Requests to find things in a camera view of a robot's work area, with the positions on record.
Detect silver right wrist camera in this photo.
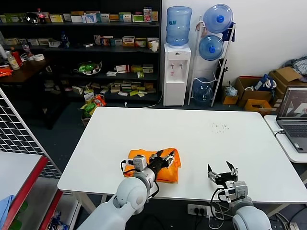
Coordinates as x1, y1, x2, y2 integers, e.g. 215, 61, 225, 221
234, 181, 248, 197

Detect white water dispenser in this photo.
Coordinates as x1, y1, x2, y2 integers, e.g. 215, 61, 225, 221
163, 43, 192, 107

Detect dark blue bottle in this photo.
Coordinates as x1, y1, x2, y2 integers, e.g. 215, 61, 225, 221
61, 31, 70, 48

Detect tall pink white box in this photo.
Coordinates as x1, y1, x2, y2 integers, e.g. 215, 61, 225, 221
143, 8, 153, 23

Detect dark blue cloth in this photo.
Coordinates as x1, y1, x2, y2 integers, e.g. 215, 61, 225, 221
222, 22, 237, 43

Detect white wire grid panel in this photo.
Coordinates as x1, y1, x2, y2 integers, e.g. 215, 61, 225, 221
0, 86, 63, 179

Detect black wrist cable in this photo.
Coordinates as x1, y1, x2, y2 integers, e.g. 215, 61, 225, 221
120, 159, 135, 174
210, 188, 231, 216

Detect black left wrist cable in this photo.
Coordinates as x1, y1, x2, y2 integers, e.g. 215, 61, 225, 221
120, 159, 135, 174

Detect black stand behind rack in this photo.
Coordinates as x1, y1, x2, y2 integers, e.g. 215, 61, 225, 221
215, 58, 228, 94

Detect red framed white cart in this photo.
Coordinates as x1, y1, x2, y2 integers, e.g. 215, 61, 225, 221
0, 151, 64, 230

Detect orange juice bottle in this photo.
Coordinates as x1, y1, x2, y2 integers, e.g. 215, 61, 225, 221
6, 50, 21, 71

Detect shiny metal bowl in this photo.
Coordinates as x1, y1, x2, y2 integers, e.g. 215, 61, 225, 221
25, 11, 39, 24

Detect bowl with green packets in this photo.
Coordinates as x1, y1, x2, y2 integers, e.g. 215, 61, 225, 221
73, 61, 103, 76

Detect upright blue water jug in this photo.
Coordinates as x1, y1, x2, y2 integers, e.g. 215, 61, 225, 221
166, 6, 193, 47

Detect pile of grey clothes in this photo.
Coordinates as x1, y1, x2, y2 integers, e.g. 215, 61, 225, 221
283, 57, 307, 83

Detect orange t-shirt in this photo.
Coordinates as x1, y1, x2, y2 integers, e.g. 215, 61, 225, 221
123, 148, 182, 184

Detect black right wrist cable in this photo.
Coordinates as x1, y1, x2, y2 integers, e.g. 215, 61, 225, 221
210, 188, 231, 216

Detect large white table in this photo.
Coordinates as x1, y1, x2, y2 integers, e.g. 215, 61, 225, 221
57, 106, 307, 204

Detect grey open laptop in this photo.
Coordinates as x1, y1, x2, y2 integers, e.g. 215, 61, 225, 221
276, 86, 307, 154

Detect open brown cardboard box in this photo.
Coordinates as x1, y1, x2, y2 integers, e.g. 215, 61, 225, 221
235, 76, 273, 107

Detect small box with plastic bag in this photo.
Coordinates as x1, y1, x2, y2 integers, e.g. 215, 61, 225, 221
222, 81, 240, 105

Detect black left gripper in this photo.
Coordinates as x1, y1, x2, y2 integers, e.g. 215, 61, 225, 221
149, 149, 175, 172

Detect black shelf unit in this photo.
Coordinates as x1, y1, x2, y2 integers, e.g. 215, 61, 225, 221
0, 0, 163, 105

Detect small white side table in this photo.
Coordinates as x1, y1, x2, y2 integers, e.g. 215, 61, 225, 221
263, 115, 307, 163

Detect cola bottle red label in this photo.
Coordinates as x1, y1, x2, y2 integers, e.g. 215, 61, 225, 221
37, 8, 47, 24

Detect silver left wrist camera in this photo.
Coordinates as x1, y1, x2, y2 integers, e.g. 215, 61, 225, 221
132, 155, 146, 168

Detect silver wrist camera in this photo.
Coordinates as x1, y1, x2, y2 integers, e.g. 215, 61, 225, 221
132, 155, 146, 168
234, 181, 248, 197

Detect tilted blue water jug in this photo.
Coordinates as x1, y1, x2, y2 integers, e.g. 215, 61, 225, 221
192, 78, 214, 104
203, 4, 234, 34
199, 34, 225, 61

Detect blue bag white handles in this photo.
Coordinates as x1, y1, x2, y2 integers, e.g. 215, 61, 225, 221
254, 74, 278, 92

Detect light blue cloth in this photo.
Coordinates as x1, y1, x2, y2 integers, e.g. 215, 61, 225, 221
0, 194, 16, 226

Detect white power strip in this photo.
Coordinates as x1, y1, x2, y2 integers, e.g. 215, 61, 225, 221
187, 204, 214, 218

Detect tilted brown cardboard box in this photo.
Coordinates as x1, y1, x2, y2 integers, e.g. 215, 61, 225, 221
268, 67, 307, 106

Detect dark wooden table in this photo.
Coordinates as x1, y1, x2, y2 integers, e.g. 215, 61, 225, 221
0, 58, 70, 130

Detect small orange cardboard box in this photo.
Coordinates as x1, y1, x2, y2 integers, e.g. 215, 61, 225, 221
244, 99, 273, 117

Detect colourful snack bags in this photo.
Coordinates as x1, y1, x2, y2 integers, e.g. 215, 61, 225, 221
80, 94, 107, 118

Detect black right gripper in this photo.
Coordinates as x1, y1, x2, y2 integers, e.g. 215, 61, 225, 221
207, 161, 238, 185

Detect white metal jug rack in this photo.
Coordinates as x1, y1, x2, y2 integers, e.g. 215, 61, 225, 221
188, 15, 237, 108

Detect yellow white medicine box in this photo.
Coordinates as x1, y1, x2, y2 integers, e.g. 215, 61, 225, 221
122, 36, 136, 47

